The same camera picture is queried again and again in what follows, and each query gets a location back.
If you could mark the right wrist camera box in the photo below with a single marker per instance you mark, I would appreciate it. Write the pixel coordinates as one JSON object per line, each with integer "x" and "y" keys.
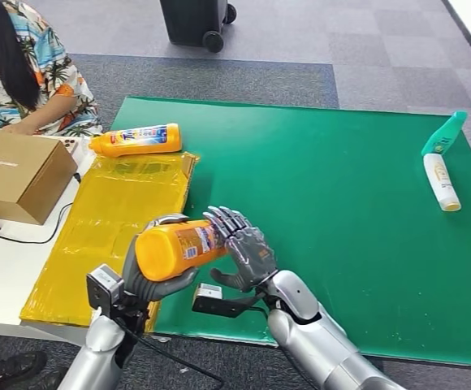
{"x": 215, "y": 301}

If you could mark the white bottle with yellow cap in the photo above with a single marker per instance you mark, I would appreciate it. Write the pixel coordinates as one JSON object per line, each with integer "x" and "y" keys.
{"x": 441, "y": 183}

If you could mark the brown cardboard box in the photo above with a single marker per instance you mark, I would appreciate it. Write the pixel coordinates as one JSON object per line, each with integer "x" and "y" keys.
{"x": 16, "y": 175}

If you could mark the orange bottle with clear cap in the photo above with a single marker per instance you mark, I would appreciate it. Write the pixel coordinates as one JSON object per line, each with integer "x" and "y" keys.
{"x": 171, "y": 248}

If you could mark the yellow plastic sheet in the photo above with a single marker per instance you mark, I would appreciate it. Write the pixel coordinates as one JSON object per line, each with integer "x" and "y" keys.
{"x": 105, "y": 215}

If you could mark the green table mat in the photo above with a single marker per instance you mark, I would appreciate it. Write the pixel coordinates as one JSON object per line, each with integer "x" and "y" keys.
{"x": 341, "y": 161}

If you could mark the black wheeled bin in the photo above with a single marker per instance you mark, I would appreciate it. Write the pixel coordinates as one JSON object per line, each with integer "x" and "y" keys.
{"x": 195, "y": 19}

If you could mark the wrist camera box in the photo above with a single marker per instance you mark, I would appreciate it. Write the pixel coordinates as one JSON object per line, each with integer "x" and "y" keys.
{"x": 103, "y": 288}
{"x": 215, "y": 301}

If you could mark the black shoe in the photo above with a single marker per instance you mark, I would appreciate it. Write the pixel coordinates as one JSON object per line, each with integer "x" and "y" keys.
{"x": 16, "y": 366}

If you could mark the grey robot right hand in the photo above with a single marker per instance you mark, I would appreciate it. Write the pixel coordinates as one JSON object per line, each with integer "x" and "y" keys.
{"x": 250, "y": 255}

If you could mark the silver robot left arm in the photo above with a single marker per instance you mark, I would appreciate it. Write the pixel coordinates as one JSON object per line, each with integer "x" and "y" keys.
{"x": 97, "y": 358}

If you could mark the green plastic bottle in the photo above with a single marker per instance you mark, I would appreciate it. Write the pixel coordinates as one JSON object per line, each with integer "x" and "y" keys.
{"x": 444, "y": 135}

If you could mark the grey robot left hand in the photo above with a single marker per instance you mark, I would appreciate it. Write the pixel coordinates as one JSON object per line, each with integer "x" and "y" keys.
{"x": 144, "y": 288}

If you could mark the person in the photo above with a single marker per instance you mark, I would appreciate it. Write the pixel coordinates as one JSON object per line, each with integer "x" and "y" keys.
{"x": 45, "y": 75}

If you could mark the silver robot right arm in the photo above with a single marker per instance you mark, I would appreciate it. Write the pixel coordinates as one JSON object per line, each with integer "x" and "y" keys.
{"x": 324, "y": 344}

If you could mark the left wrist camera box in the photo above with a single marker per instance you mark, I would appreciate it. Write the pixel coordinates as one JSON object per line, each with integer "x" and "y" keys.
{"x": 103, "y": 288}

